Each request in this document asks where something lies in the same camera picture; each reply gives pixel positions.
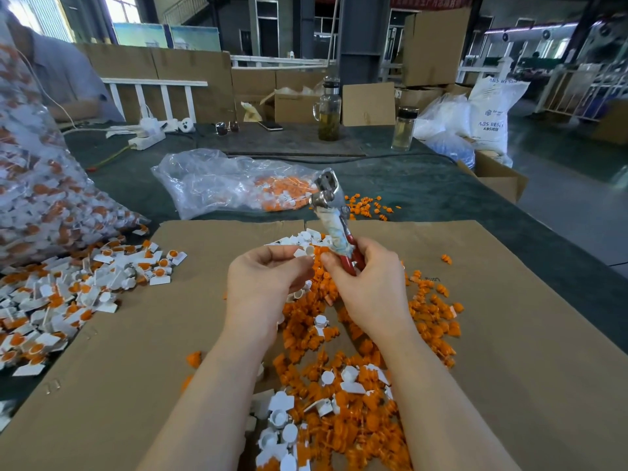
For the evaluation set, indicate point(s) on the person's left hand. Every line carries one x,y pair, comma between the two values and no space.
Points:
263,289

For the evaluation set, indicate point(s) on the person's right hand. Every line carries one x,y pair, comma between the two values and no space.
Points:
373,289

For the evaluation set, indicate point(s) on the orange white plastic piece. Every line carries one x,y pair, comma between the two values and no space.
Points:
177,257
160,280

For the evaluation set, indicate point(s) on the pile of orange and white parts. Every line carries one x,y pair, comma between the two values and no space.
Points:
343,407

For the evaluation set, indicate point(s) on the pile of assembled white-orange parts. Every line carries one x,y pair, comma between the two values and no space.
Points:
59,299

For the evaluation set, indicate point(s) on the person's right forearm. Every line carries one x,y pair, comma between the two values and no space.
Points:
451,422

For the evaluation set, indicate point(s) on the person's left forearm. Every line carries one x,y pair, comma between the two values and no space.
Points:
201,419

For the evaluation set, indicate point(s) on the scatter of orange offcuts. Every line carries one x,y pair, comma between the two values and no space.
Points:
375,206

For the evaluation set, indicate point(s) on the small clear plastic bag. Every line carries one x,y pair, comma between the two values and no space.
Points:
206,183

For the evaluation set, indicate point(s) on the black phone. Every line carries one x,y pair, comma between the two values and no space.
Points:
271,126

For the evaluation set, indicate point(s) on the open brown cardboard box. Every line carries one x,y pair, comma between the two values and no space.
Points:
494,178

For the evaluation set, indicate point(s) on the glass bottle with black lid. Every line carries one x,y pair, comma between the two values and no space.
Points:
404,127

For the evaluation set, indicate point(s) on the clear blue plastic bag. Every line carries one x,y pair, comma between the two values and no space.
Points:
445,132

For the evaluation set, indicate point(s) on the brown cardboard sheet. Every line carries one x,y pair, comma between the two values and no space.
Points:
103,363
559,343

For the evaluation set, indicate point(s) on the open cardboard box with paper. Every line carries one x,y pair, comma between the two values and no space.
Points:
293,107

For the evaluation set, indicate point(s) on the flat brown cardboard panel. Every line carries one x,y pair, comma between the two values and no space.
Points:
368,104

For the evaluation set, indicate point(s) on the glass tea jar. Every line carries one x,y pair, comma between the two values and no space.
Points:
329,109

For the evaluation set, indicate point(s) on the white power strip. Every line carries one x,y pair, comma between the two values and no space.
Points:
148,136

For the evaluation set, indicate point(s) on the white woven sack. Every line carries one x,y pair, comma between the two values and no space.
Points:
498,111

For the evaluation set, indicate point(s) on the row of upright cardboard sheets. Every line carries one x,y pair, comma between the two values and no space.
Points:
212,71

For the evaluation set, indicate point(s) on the large clear bag of seals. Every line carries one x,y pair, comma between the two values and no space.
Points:
49,196

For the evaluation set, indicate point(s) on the dark steel pillar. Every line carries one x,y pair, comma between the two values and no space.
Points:
363,39

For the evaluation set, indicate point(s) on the tall brown cardboard box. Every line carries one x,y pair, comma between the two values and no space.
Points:
436,46

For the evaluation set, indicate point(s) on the white metal rack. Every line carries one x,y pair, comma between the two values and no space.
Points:
584,90

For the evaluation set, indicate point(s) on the white railing frame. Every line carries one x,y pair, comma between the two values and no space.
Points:
154,83

